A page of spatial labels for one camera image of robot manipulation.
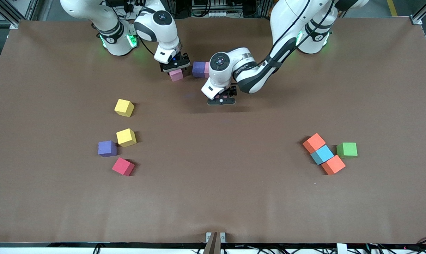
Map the red foam cube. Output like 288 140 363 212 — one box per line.
111 157 135 177

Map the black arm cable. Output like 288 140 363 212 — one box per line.
269 0 314 54
137 36 158 58

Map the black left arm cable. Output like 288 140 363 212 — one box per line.
269 0 314 54

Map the yellow foam cube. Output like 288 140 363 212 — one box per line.
116 128 137 147
114 98 135 117

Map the blue foam cube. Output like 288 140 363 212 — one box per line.
310 145 335 165

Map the small metal bracket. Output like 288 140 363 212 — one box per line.
206 232 226 243

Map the brown post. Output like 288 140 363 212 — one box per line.
202 232 218 254

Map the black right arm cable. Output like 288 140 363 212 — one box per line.
137 36 158 58

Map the brown table mat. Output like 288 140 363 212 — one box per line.
0 18 426 244

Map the green foam cube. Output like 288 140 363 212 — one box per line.
336 142 358 157

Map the orange foam cube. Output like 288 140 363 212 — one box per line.
302 133 327 154
321 155 346 176

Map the purple foam cube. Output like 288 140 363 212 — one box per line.
98 140 117 157
191 61 206 78

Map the white power strip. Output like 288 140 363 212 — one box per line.
114 0 143 20

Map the aluminium frame profile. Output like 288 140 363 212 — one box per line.
0 0 41 29
410 0 426 25

